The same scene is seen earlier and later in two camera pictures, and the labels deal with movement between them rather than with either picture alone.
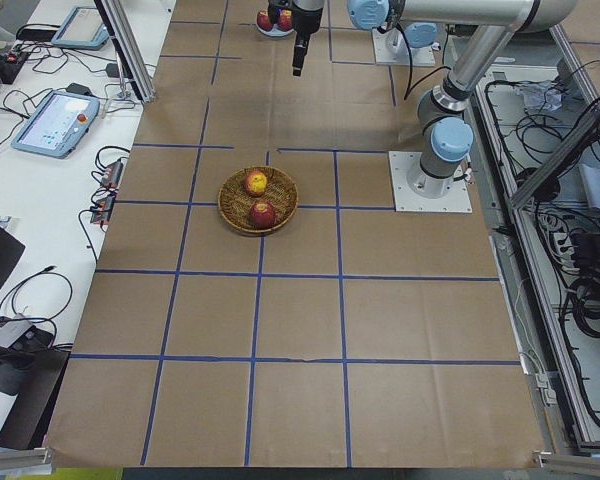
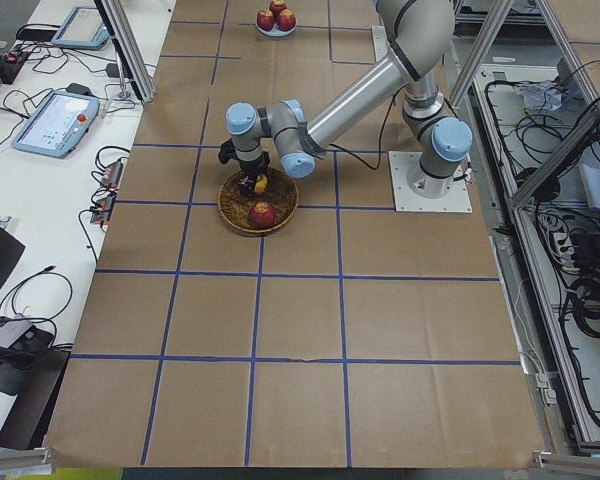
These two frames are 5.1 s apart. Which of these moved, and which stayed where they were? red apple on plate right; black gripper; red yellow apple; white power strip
Moved: black gripper
Stayed: red yellow apple; red apple on plate right; white power strip
